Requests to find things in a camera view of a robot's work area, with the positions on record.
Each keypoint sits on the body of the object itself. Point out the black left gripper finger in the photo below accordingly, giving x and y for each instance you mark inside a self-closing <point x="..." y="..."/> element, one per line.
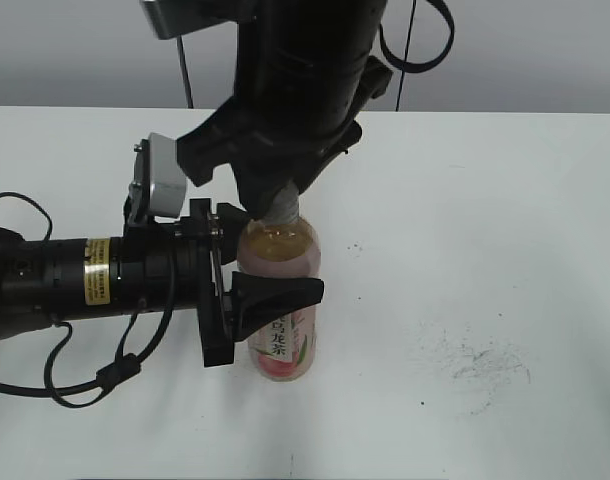
<point x="258" y="301"/>
<point x="231" y="221"/>

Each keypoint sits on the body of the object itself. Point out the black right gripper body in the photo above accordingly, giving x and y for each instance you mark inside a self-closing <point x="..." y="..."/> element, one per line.
<point x="235" y="133"/>

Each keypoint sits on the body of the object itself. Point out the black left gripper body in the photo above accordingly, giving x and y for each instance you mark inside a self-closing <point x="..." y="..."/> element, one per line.
<point x="175" y="266"/>

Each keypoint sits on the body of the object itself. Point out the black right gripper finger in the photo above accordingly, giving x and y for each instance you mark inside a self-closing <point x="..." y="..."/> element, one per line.
<point x="309" y="168"/>
<point x="257" y="185"/>

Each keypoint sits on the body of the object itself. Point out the grey bottle cap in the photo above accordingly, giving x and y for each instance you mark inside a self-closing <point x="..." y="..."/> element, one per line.
<point x="284" y="208"/>

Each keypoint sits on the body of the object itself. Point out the oolong tea bottle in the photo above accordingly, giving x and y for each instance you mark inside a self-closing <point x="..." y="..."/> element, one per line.
<point x="285" y="349"/>

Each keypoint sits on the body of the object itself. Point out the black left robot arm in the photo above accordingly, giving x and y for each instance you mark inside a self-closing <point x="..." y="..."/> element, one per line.
<point x="42" y="282"/>

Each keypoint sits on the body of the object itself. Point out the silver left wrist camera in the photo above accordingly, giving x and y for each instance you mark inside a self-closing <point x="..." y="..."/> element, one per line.
<point x="159" y="186"/>

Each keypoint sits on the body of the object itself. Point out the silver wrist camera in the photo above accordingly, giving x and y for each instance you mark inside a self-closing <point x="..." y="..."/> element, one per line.
<point x="159" y="186"/>
<point x="174" y="18"/>

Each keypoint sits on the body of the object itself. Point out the black wall seam strip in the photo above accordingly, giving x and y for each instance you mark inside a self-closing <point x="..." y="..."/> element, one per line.
<point x="406" y="51"/>
<point x="184" y="72"/>

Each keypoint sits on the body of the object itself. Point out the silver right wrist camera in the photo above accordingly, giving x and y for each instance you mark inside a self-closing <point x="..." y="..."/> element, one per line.
<point x="174" y="18"/>

